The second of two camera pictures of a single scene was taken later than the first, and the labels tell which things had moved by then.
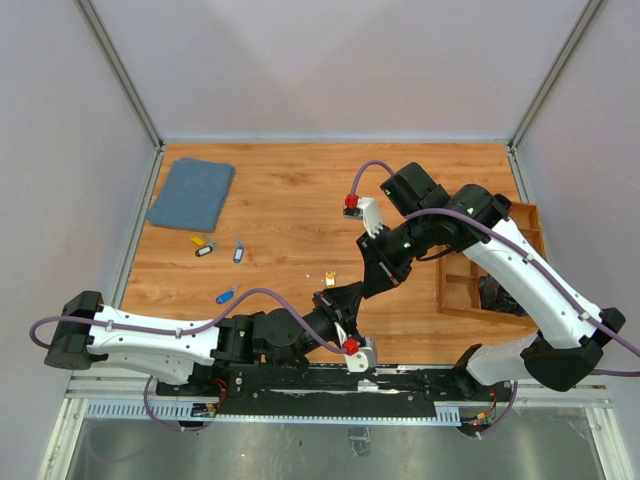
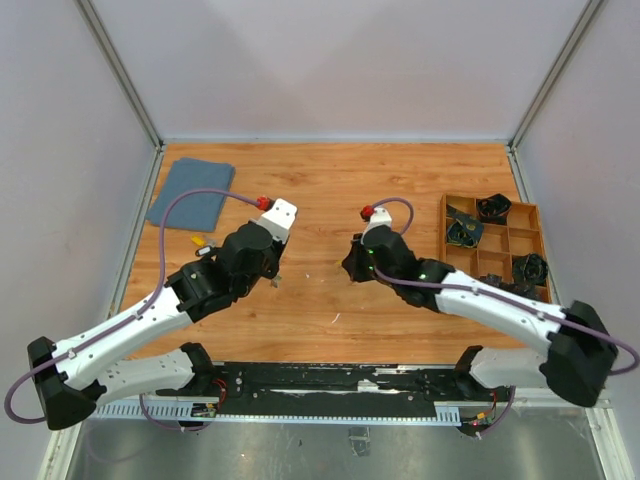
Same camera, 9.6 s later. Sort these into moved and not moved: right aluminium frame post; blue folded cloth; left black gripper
Moved: left black gripper
Not moved: right aluminium frame post; blue folded cloth
